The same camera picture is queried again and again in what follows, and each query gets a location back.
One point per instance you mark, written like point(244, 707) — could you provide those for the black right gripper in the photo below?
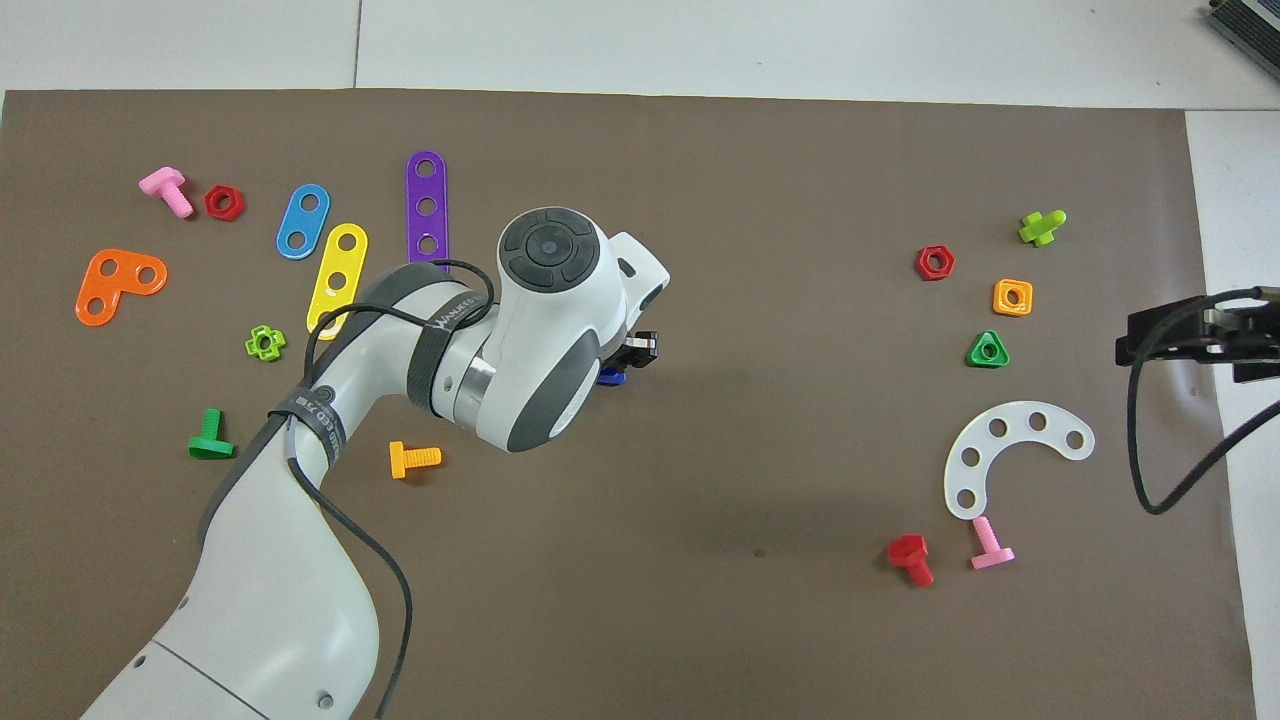
point(1245, 322)

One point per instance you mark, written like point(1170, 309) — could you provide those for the blue triangle-head screw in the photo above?
point(617, 379)

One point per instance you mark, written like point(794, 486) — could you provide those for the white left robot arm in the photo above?
point(270, 560)

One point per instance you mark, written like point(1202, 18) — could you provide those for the lime cross-head screw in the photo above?
point(1040, 230)

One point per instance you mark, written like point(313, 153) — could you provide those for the orange square nut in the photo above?
point(1000, 297)

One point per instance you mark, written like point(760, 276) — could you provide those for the green triangle nut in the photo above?
point(975, 358)

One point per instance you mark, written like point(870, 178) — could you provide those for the orange plastic screw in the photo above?
point(415, 459)

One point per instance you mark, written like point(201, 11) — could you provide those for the red hexagon nut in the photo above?
point(922, 262)
point(212, 203)

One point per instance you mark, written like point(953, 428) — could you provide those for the pink plastic screw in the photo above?
point(162, 183)
point(990, 550)

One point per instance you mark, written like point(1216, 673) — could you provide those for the red plastic screw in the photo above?
point(908, 550)

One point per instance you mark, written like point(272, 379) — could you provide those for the lime cross nut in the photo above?
point(253, 345)

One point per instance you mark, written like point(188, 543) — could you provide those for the green plastic screw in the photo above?
point(210, 440)

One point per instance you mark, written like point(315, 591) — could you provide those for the brown table mat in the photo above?
point(700, 200)

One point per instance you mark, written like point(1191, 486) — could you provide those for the white curved five-hole strip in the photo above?
point(1017, 420)

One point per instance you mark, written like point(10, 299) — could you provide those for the purple four-hole strip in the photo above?
point(427, 188)

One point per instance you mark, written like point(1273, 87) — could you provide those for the yellow three-hole strip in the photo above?
point(343, 262)

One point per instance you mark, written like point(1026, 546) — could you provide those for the dark grey ribbed device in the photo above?
point(1250, 30)

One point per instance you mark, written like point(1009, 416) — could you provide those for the blue two-hole strip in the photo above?
point(303, 221)

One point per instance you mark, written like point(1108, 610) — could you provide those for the orange three-hole angle plate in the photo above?
point(125, 285)

